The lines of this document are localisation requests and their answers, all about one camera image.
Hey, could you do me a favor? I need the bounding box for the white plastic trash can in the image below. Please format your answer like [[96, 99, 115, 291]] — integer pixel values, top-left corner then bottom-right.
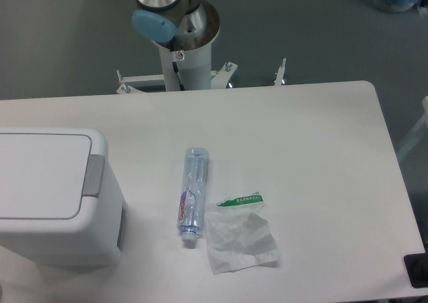
[[1, 127, 127, 266]]

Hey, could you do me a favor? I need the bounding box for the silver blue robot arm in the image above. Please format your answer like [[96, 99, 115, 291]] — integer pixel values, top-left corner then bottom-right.
[[132, 0, 207, 43]]

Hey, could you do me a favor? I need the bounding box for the clear plastic water bottle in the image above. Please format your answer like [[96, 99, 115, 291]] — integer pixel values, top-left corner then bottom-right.
[[177, 147, 209, 246]]

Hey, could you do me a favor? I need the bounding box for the crumpled clear plastic bag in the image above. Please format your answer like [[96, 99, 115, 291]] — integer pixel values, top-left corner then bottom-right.
[[204, 192, 280, 275]]

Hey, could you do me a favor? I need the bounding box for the white furniture edge at right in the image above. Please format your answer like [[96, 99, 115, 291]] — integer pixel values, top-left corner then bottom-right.
[[396, 97, 427, 162]]

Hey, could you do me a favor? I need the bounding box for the black device at table edge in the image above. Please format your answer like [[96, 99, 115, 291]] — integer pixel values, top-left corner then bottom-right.
[[404, 253, 427, 288]]

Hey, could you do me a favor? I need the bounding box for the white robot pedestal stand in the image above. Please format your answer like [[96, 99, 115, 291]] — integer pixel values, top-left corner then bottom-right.
[[115, 0, 288, 95]]

